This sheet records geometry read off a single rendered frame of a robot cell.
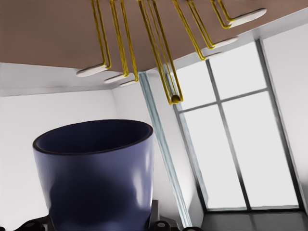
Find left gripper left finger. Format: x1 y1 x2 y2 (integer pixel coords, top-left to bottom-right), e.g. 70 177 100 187
13 215 52 231

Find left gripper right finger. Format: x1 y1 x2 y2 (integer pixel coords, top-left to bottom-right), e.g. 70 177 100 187
147 199 180 231

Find dark blue cup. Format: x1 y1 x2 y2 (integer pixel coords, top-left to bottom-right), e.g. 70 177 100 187
32 119 155 231

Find grey framed window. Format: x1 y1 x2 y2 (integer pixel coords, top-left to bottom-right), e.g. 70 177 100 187
172 38 307 213

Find silver frame post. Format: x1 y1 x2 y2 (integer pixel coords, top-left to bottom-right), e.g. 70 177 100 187
138 71 193 228

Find gold wire cup holder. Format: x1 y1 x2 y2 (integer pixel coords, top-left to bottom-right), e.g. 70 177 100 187
76 0 268 106

